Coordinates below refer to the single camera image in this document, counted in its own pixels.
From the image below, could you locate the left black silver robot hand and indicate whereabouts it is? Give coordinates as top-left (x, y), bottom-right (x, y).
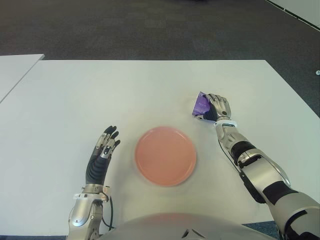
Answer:
top-left (84, 125), bottom-right (121, 186)

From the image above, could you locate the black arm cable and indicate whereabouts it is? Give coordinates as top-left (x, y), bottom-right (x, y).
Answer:
top-left (218, 139), bottom-right (243, 174)
top-left (102, 194), bottom-right (116, 230)

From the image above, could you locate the grey robot torso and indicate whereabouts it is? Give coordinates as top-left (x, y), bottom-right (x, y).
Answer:
top-left (99, 212), bottom-right (251, 240)

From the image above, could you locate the purple tissue paper pack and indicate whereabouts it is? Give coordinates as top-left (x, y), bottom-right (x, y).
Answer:
top-left (191, 91), bottom-right (218, 123)

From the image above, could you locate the pink round plate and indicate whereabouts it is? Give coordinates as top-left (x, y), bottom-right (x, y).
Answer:
top-left (134, 126), bottom-right (198, 187)

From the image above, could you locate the white side table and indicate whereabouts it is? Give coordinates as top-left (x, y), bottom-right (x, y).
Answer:
top-left (0, 53), bottom-right (45, 103)

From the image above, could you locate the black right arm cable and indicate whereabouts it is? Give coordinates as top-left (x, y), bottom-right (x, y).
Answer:
top-left (218, 139), bottom-right (243, 174)

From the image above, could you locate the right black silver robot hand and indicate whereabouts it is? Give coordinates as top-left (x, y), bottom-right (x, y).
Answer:
top-left (193, 93), bottom-right (232, 123)

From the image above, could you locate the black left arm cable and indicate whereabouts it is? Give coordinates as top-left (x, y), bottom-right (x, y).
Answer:
top-left (102, 194), bottom-right (116, 230)

